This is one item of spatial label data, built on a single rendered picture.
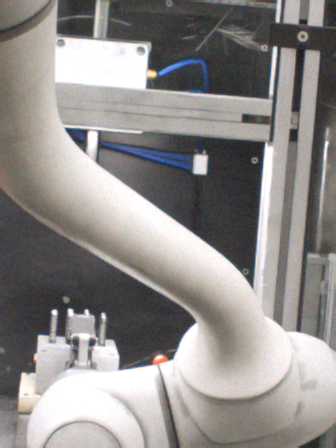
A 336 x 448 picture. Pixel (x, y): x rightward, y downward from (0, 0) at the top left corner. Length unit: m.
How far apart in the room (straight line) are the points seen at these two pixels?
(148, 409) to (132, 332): 0.67
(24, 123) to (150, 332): 0.94
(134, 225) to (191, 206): 0.81
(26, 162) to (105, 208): 0.08
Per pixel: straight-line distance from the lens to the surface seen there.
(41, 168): 0.87
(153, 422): 1.09
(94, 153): 1.50
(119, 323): 1.75
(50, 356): 1.43
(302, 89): 1.33
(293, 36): 1.32
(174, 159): 1.72
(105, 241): 0.93
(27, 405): 1.43
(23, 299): 1.74
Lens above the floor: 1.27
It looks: 3 degrees down
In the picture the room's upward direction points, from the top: 5 degrees clockwise
